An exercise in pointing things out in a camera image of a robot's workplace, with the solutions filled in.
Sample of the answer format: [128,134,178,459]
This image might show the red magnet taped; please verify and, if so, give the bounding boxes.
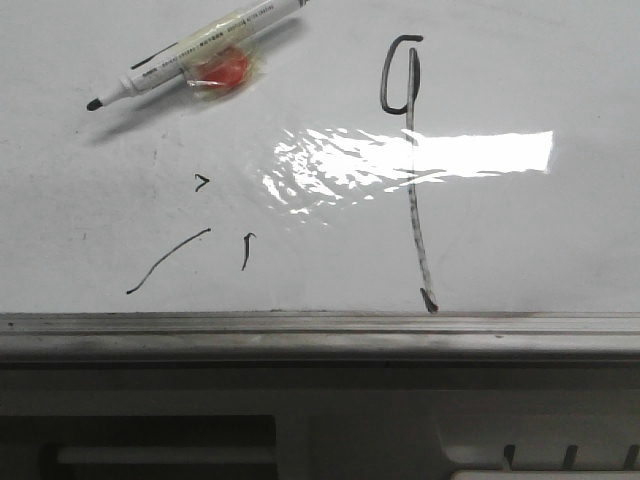
[184,43,263,101]

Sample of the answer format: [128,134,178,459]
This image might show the white black whiteboard marker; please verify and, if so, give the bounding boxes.
[86,1,306,112]

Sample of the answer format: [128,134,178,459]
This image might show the grey plastic crate below board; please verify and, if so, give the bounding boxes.
[1,365,639,479]

